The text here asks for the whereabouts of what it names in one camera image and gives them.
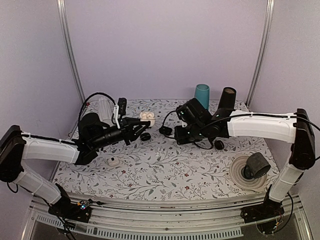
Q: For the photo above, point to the black open earbud case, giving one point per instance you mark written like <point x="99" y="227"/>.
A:
<point x="164" y="130"/>

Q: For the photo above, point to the aluminium frame post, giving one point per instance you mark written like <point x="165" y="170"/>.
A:
<point x="267" y="25"/>
<point x="61" y="7"/>

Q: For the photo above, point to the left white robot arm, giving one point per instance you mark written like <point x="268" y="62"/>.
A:
<point x="17" y="146"/>

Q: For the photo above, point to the black small earbud case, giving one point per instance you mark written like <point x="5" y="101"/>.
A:
<point x="219" y="145"/>

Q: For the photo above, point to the white case with black dot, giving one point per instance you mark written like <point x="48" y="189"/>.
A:
<point x="113" y="161"/>

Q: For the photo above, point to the left aluminium frame post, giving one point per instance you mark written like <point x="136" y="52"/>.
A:
<point x="61" y="7"/>

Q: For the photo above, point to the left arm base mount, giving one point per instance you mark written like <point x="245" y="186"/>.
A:
<point x="64" y="208"/>

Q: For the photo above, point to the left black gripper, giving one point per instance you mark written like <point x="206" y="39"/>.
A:
<point x="129" y="132"/>

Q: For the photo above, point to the teal vase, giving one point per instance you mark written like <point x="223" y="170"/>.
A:
<point x="202" y="94"/>

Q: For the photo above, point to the cream earbud charging case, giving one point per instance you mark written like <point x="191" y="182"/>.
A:
<point x="143" y="118"/>

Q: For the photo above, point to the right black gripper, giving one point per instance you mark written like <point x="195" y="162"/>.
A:
<point x="180" y="137"/>

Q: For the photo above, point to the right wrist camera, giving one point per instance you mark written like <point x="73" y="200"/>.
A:
<point x="193" y="112"/>

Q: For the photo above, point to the black vase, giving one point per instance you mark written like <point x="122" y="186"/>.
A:
<point x="228" y="98"/>

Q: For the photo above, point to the front aluminium rail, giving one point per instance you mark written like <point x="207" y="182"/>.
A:
<point x="211" y="219"/>

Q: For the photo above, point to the floral patterned table mat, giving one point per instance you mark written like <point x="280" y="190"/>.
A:
<point x="159" y="169"/>

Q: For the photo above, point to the black round earbud case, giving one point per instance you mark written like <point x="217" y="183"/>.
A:
<point x="145" y="136"/>

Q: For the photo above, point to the right aluminium frame post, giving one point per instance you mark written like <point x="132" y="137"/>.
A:
<point x="267" y="25"/>

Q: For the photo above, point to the white ribbed vase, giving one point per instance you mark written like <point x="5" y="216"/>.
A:
<point x="104" y="110"/>

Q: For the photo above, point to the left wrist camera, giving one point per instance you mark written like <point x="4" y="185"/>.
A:
<point x="122" y="106"/>

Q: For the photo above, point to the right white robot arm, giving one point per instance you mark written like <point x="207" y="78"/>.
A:
<point x="293" y="128"/>

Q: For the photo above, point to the white ribbed plate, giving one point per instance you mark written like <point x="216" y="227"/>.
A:
<point x="255" y="184"/>

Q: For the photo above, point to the dark grey mug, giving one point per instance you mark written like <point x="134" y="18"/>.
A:
<point x="256" y="166"/>

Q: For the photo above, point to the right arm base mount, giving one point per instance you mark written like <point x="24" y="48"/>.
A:
<point x="265" y="210"/>

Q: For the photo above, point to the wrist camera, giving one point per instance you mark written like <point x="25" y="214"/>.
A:
<point x="122" y="106"/>
<point x="193" y="112"/>

